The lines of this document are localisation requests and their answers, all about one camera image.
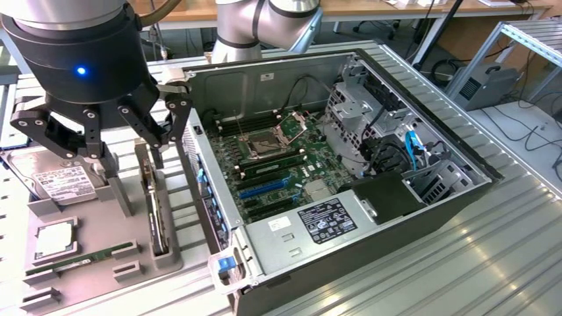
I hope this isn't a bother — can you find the green motherboard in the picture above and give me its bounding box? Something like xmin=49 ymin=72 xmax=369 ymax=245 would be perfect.
xmin=204 ymin=110 xmax=356 ymax=224

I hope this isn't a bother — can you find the silver power supply unit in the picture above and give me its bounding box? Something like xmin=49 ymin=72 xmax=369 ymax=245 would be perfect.
xmin=242 ymin=190 xmax=378 ymax=277

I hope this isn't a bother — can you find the silver hard disk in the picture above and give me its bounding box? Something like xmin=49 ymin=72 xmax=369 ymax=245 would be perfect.
xmin=0 ymin=144 xmax=109 ymax=207

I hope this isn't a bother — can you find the grey floor cabinet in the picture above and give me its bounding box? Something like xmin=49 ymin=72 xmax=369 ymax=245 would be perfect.
xmin=445 ymin=64 xmax=521 ymax=112

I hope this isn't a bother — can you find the wooden desk white frame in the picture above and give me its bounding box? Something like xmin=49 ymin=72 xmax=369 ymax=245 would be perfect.
xmin=130 ymin=0 xmax=220 ymax=62
xmin=317 ymin=0 xmax=555 ymax=72

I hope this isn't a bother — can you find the silver chipset heatsink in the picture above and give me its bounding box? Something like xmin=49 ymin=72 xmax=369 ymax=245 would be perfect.
xmin=304 ymin=182 xmax=332 ymax=201

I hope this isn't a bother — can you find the grey parts rack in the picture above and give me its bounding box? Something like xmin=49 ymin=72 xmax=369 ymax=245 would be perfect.
xmin=15 ymin=153 xmax=182 ymax=314

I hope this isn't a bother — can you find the black slanted pole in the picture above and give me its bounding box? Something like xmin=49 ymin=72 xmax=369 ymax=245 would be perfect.
xmin=415 ymin=0 xmax=465 ymax=66

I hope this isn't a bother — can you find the aluminium frame table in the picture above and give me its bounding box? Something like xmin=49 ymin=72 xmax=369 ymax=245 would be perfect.
xmin=455 ymin=18 xmax=562 ymax=103

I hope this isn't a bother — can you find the open metal socket cover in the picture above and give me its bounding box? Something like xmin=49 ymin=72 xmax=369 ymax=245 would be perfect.
xmin=273 ymin=111 xmax=312 ymax=146

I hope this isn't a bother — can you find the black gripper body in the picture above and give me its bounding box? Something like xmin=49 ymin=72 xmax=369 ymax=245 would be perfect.
xmin=0 ymin=6 xmax=160 ymax=130

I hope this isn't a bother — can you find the silver disk bay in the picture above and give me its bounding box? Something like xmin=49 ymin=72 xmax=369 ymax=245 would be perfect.
xmin=403 ymin=157 xmax=492 ymax=205

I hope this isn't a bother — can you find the black RAM slot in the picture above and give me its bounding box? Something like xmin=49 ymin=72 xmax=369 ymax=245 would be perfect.
xmin=233 ymin=148 xmax=306 ymax=171
xmin=216 ymin=110 xmax=281 ymax=126
xmin=234 ymin=152 xmax=308 ymax=174
xmin=218 ymin=120 xmax=280 ymax=138
xmin=218 ymin=117 xmax=281 ymax=134
xmin=216 ymin=113 xmax=282 ymax=130

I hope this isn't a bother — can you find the CPU socket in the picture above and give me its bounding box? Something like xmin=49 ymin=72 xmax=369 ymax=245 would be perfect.
xmin=238 ymin=130 xmax=290 ymax=159

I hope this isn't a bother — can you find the silver CPU chip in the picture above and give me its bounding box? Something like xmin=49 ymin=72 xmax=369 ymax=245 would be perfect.
xmin=34 ymin=225 xmax=75 ymax=259

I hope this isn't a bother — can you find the blue expansion slot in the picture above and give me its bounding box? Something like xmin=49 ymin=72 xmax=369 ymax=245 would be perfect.
xmin=238 ymin=180 xmax=288 ymax=200

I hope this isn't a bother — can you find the graphics card with black cooler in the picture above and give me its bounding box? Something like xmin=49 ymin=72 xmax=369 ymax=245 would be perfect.
xmin=133 ymin=138 xmax=170 ymax=258

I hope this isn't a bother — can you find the blue flat wire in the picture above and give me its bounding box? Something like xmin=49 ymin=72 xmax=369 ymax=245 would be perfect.
xmin=405 ymin=130 xmax=424 ymax=172

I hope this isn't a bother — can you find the black office chair base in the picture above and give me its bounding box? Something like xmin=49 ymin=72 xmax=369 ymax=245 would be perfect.
xmin=349 ymin=19 xmax=403 ymax=42

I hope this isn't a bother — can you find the black power wire bundle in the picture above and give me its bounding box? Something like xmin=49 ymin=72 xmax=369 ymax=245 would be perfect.
xmin=358 ymin=133 xmax=416 ymax=175

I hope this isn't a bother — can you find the silver drive cage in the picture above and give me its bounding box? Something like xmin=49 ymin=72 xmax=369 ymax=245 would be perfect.
xmin=326 ymin=54 xmax=440 ymax=165

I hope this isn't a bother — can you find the green RAM stick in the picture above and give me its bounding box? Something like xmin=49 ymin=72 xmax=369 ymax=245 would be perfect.
xmin=240 ymin=160 xmax=306 ymax=177
xmin=23 ymin=242 xmax=134 ymax=277

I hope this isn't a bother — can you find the black plastic shroud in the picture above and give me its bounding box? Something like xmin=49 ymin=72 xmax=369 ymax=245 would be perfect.
xmin=334 ymin=172 xmax=429 ymax=226

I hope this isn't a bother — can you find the black looped wire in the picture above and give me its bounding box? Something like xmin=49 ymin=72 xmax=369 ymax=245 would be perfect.
xmin=280 ymin=75 xmax=334 ymax=111

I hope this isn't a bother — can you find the open black PC case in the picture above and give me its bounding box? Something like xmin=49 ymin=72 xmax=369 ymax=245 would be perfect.
xmin=160 ymin=47 xmax=505 ymax=316

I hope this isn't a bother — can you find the long black expansion slot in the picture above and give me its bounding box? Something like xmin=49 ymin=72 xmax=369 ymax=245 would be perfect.
xmin=248 ymin=203 xmax=293 ymax=221
xmin=234 ymin=173 xmax=282 ymax=192
xmin=245 ymin=197 xmax=293 ymax=215

